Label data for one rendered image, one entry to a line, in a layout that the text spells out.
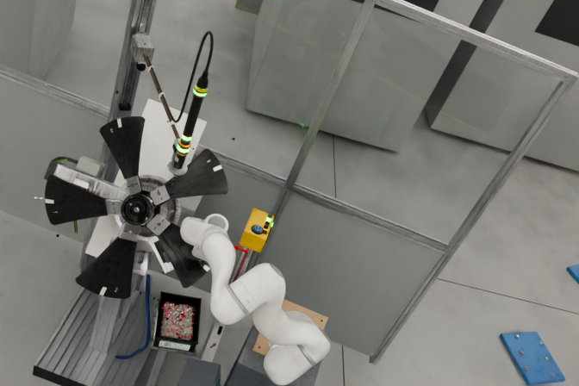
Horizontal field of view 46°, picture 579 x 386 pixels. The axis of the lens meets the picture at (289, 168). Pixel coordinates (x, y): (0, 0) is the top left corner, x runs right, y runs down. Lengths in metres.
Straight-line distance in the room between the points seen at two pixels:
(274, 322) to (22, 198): 2.24
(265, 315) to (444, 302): 2.74
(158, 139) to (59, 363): 1.24
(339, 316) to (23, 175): 1.86
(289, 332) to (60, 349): 1.67
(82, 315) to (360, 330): 1.49
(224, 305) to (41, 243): 2.24
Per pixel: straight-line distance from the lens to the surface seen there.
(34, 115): 3.62
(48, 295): 3.87
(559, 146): 6.57
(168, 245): 2.65
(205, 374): 2.22
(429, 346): 4.41
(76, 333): 3.67
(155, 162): 2.90
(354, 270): 3.61
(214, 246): 2.02
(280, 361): 2.28
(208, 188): 2.62
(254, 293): 1.98
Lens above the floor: 3.08
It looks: 38 degrees down
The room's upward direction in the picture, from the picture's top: 23 degrees clockwise
